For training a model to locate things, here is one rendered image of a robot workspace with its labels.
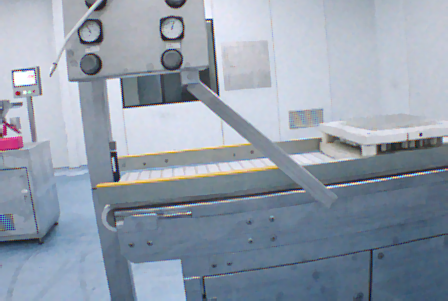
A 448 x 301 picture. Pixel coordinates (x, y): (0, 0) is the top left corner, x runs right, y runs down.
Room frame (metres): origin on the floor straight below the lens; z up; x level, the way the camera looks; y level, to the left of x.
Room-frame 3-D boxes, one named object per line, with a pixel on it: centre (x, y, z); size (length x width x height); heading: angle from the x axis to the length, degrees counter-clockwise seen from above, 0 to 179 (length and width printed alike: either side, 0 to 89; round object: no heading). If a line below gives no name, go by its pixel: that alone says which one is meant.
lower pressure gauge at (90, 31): (0.59, 0.19, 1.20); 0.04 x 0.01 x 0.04; 97
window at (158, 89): (5.68, 0.70, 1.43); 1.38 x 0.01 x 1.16; 97
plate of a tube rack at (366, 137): (0.83, -0.36, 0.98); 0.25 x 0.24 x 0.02; 7
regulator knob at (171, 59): (0.60, 0.07, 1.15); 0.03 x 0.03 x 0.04; 7
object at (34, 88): (3.13, 1.59, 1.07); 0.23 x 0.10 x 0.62; 97
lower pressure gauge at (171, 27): (0.60, 0.06, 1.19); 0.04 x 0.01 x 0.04; 97
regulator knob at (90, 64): (0.58, 0.19, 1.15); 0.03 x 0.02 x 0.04; 97
